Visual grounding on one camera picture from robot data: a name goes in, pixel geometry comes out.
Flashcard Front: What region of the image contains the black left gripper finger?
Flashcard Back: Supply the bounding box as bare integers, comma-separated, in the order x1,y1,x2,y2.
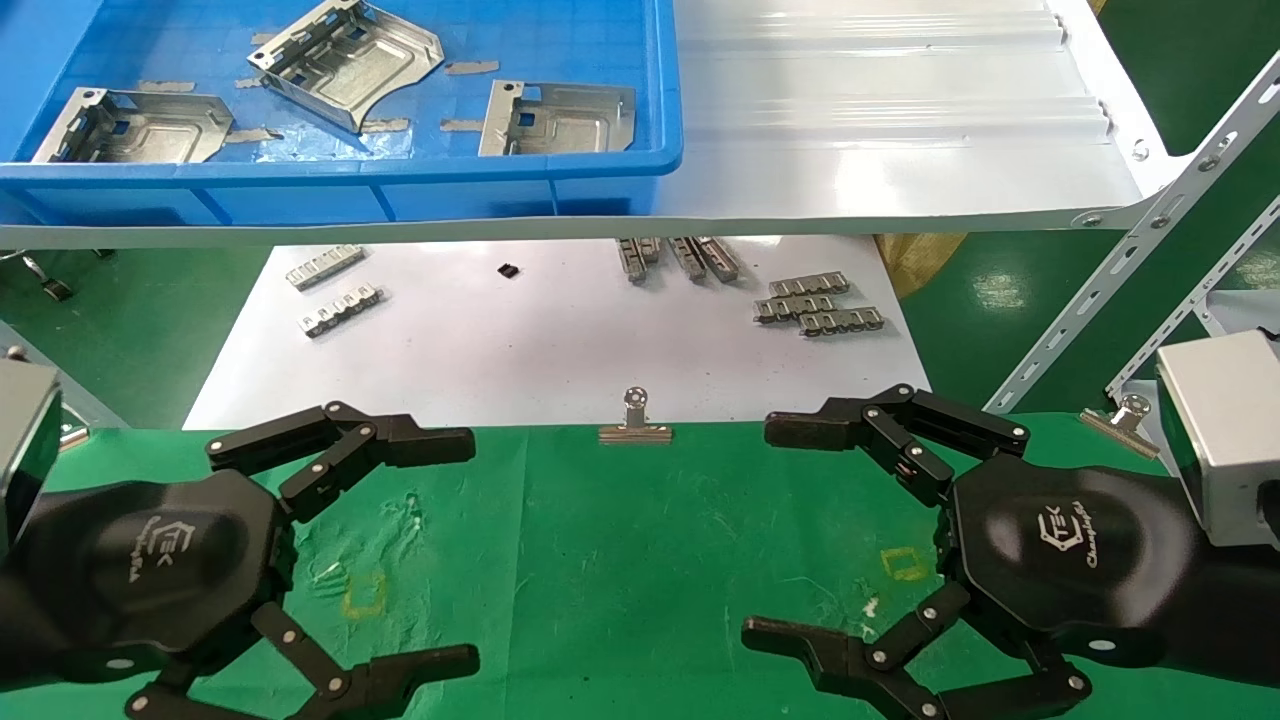
205,400,477,523
125,600,482,720

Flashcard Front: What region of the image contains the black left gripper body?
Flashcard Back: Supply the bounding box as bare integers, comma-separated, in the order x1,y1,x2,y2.
0,468,299,693

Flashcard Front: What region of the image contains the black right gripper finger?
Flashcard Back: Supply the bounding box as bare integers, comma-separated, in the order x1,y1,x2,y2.
764,384,1031,508
741,580,1093,720

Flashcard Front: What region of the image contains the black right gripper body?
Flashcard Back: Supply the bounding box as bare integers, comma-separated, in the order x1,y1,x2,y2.
938,455,1280,691

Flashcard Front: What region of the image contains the bent sheet metal bracket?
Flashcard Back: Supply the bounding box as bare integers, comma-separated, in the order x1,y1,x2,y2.
32,88,234,164
248,0,445,134
478,80,637,157

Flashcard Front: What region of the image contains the white flat board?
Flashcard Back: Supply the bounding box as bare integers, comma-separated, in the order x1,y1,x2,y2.
183,236,933,431

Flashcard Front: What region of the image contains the grey shelf leg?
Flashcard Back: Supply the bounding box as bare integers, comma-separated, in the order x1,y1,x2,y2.
0,318,131,431

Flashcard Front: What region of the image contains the green table cloth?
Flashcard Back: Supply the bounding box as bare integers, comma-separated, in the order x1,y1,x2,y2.
0,412,1280,720

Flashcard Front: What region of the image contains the brown woven sack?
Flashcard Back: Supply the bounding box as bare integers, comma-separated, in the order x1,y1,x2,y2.
873,233,969,301

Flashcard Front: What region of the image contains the white perforated angle bar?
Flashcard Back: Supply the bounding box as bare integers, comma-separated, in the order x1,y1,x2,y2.
1105,195,1280,401
985,50,1280,414

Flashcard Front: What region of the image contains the black caster wheel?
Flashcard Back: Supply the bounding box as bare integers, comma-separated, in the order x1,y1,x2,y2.
20,252,76,303

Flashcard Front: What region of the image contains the white corrugated shelf board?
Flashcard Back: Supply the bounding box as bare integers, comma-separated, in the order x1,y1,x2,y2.
0,0,1191,249

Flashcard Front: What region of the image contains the blue plastic bin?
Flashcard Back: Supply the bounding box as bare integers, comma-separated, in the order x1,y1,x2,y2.
0,0,684,226

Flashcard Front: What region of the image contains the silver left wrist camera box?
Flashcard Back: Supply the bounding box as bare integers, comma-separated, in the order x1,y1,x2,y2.
0,358,63,546

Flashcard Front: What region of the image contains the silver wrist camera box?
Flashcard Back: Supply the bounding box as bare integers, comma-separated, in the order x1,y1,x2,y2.
0,358,63,546
1157,330,1280,548

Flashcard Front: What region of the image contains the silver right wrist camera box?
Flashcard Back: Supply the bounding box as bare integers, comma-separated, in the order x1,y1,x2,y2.
1157,330,1280,548

